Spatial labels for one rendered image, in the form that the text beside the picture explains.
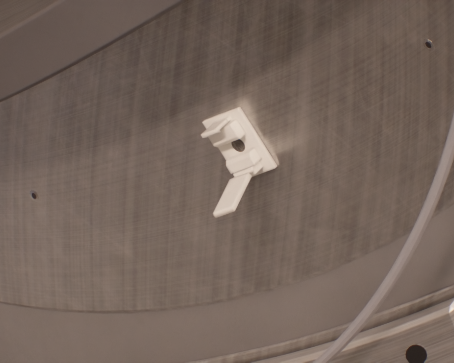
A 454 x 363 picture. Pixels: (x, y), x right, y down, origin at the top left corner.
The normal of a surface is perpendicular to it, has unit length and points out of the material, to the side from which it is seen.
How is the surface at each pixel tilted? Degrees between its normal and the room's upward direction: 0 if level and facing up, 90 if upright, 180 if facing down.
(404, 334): 90
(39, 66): 90
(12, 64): 90
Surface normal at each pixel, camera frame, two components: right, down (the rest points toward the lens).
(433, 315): -0.69, -0.25
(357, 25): -0.50, 0.50
